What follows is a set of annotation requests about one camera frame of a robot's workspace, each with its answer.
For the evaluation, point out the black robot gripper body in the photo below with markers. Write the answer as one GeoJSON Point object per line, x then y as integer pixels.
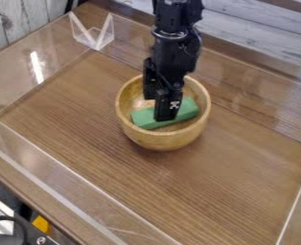
{"type": "Point", "coordinates": [173, 54]}

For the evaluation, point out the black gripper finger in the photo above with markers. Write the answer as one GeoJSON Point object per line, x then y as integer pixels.
{"type": "Point", "coordinates": [167, 103]}
{"type": "Point", "coordinates": [151, 80]}

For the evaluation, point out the green rectangular block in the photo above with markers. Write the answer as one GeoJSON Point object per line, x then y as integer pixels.
{"type": "Point", "coordinates": [143, 117]}

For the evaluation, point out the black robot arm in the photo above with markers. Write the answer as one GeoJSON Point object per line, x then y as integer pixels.
{"type": "Point", "coordinates": [176, 15]}

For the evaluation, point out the brown wooden bowl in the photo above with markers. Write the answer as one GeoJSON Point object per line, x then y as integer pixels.
{"type": "Point", "coordinates": [167, 137]}

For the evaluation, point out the clear acrylic corner bracket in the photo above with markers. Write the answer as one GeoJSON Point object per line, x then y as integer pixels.
{"type": "Point", "coordinates": [94, 38]}

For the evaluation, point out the clear acrylic tray wall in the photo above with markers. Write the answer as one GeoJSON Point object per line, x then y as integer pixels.
{"type": "Point", "coordinates": [81, 210]}

